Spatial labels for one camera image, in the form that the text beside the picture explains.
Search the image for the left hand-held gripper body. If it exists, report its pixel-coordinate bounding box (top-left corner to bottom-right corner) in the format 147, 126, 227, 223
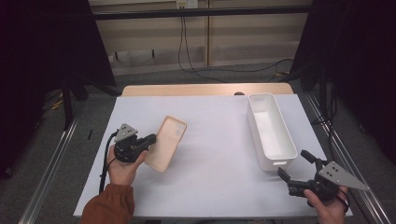
113, 122, 149, 163

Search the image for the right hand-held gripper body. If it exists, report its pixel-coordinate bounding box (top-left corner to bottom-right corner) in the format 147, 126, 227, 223
313, 160, 371, 201

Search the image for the beige phone case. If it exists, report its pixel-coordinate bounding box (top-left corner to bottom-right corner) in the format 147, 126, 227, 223
144, 115, 188, 173

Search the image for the person's left hand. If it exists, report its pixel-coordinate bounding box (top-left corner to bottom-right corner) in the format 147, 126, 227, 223
106, 149, 149, 187

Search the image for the person's right hand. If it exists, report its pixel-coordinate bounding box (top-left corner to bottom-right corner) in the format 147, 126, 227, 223
303, 185, 349, 224

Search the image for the white plastic bin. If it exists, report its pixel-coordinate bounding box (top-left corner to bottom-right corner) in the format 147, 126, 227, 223
247, 92, 299, 173

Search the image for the wooden table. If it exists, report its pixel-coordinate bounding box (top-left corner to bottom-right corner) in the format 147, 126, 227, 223
120, 82, 294, 97

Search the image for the black metal stand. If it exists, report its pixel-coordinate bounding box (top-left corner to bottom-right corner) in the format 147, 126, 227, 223
60, 74, 77, 132
318, 66, 332, 123

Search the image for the white table mat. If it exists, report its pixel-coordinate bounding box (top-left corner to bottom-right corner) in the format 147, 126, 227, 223
73, 93, 354, 219

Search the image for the dark curtain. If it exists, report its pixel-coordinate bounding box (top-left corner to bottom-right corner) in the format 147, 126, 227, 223
0, 0, 117, 180
290, 0, 396, 164

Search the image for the black horizontal bar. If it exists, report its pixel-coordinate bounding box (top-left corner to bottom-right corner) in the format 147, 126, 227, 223
92, 5, 313, 21

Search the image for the right gripper black strap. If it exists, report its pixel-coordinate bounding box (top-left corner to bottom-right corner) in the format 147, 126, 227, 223
336, 187, 350, 213

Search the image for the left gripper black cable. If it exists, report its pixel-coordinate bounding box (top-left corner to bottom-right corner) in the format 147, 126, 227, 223
98, 132, 120, 196

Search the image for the metal floor rail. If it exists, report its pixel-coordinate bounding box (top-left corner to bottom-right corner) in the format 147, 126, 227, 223
303, 91, 394, 224
18, 102, 86, 224

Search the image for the yellow cable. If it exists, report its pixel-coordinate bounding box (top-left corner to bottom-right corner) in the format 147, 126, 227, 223
49, 92, 65, 111

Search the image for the black hanging cable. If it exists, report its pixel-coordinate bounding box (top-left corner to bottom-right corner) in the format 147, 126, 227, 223
177, 16, 230, 84

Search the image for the black floor cable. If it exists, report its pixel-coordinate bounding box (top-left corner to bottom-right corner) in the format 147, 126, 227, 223
199, 58, 294, 76

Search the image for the white wall socket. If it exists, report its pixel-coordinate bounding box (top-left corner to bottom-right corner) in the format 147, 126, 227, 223
176, 0, 200, 9

